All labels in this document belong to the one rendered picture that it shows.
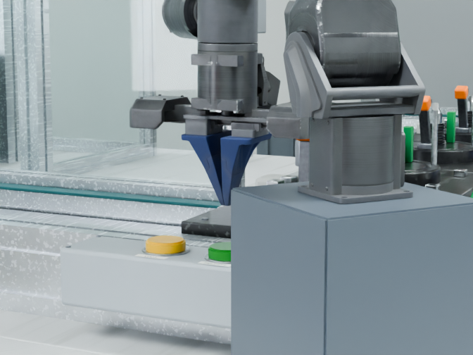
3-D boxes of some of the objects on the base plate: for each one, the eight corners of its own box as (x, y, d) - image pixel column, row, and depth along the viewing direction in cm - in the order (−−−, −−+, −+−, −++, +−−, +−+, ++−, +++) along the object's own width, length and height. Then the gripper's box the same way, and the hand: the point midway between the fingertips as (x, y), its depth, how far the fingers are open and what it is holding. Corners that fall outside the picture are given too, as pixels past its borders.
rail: (421, 373, 96) (424, 260, 95) (-244, 272, 134) (-250, 190, 133) (436, 356, 101) (439, 248, 100) (-209, 263, 139) (-215, 184, 137)
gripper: (125, 41, 98) (127, 201, 101) (307, 46, 90) (304, 220, 93) (158, 39, 103) (158, 191, 106) (331, 44, 96) (328, 208, 98)
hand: (226, 170), depth 99 cm, fingers closed
